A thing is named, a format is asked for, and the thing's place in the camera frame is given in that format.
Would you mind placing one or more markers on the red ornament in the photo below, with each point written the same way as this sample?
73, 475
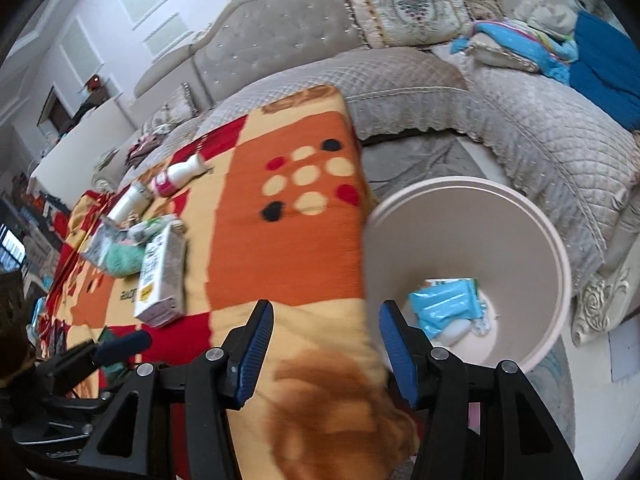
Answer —
93, 83

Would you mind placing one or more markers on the white cabinet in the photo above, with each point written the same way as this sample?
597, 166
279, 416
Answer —
80, 145

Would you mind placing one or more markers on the white paper sheet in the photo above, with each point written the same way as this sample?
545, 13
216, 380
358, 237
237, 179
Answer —
626, 355

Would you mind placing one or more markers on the dark wooden door frame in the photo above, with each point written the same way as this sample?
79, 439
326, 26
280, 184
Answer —
52, 107

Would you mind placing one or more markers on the large ornate patterned pillow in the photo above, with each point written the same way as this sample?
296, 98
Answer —
405, 7

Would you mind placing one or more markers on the white cylinder bottle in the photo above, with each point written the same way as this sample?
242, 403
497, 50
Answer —
127, 202

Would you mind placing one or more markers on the small ornate fringed pillow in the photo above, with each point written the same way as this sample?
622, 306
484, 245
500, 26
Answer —
175, 107

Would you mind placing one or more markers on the red orange printed blanket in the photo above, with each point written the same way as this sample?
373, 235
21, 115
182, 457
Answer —
250, 260

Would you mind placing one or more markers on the white green carton box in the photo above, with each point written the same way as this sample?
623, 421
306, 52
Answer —
157, 270

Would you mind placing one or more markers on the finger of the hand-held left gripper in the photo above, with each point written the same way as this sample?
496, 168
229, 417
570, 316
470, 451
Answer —
122, 347
67, 367

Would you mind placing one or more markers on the small ornate patterned pillow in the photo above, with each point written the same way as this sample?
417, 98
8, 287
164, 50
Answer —
487, 10

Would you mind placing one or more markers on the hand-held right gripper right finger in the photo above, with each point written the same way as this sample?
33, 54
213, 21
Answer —
400, 355

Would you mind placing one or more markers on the beige fringed pillow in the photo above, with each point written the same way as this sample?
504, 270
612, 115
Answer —
500, 57

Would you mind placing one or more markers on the blue colourful blanket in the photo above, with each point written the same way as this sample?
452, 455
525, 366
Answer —
520, 45

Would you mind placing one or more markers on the white bottle pink label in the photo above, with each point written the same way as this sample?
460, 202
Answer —
175, 177

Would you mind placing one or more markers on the green fluffy cloth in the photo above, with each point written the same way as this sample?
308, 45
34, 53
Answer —
122, 260

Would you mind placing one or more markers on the beige quilted sofa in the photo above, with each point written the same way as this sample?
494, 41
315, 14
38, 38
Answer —
525, 125

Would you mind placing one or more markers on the dark clothes pile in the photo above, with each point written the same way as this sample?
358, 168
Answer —
145, 149

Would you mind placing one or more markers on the blue cushion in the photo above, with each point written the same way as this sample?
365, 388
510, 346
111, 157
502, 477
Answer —
605, 70

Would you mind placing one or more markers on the beige crumpled clothes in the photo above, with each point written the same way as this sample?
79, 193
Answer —
545, 12

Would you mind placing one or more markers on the light blue wipes packet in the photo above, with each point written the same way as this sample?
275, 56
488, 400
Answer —
445, 305

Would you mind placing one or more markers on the clear plastic wrapper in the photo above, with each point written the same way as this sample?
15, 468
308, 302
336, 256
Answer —
150, 227

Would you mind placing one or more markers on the beige round bin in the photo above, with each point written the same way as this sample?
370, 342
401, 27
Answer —
500, 240

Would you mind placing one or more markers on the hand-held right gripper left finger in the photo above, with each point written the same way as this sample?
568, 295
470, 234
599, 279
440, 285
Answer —
255, 355

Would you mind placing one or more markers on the silver foil packet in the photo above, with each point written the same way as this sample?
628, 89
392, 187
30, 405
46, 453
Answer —
100, 242

